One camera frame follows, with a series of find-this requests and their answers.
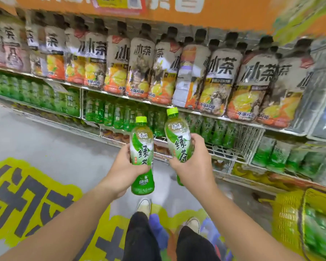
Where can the person's left hand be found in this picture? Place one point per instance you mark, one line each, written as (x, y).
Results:
(122, 173)

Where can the person's right trouser leg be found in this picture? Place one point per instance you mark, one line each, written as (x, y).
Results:
(195, 247)

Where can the person's right shoe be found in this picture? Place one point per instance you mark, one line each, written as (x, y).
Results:
(193, 225)

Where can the yellow cartoon floor sticker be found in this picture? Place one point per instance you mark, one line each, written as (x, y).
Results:
(21, 198)

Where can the cluster of yellow bottles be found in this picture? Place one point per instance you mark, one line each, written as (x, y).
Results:
(247, 171)

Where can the row of dark green bottles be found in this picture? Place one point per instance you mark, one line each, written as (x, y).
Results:
(116, 116)

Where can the person's right forearm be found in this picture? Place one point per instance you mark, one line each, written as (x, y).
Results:
(239, 231)

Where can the row of large green-capped bottles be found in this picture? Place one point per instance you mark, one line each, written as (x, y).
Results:
(277, 156)

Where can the green tea bottle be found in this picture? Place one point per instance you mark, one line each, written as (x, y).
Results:
(176, 133)
(142, 138)

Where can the row of green tea bottles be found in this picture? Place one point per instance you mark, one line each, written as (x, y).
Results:
(217, 131)

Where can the person's right hand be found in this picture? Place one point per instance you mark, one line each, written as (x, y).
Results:
(198, 171)

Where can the person's left shoe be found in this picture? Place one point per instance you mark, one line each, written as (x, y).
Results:
(144, 207)

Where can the person's shoe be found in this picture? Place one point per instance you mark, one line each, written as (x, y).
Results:
(144, 207)
(193, 225)

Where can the row of dark tea bottles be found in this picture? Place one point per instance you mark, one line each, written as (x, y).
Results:
(141, 65)

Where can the row of pink label bottles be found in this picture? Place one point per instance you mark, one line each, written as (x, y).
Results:
(8, 46)

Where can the yellow shopping basket trolley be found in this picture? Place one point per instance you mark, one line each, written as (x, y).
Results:
(285, 214)

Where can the row of orange-brown bottles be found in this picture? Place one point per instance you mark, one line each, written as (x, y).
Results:
(116, 137)

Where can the row of green label bottles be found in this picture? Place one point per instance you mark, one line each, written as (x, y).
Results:
(30, 91)

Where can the person's trouser leg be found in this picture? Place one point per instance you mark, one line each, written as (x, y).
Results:
(195, 247)
(141, 239)

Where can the red framed price tag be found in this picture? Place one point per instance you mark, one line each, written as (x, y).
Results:
(119, 2)

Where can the person's left trouser leg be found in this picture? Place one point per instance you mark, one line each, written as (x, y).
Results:
(141, 239)

